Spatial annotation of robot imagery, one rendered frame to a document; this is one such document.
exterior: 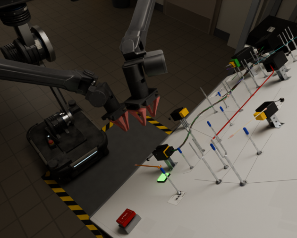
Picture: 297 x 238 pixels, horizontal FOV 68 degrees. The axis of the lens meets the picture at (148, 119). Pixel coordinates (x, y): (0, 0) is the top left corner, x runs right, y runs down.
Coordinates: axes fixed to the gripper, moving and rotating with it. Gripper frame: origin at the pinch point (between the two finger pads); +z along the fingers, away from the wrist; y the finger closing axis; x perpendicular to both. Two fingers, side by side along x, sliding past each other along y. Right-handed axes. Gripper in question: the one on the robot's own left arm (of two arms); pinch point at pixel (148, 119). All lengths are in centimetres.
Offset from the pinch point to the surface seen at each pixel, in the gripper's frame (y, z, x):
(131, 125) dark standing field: 81, 80, 109
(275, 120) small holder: 14.7, 4.7, -34.8
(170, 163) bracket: -0.4, 18.8, -4.4
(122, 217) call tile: -25.6, 18.4, -2.8
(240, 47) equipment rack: 93, 8, -1
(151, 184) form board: -8.4, 23.3, -0.2
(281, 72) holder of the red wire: 48, 5, -30
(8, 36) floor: 112, -29, 365
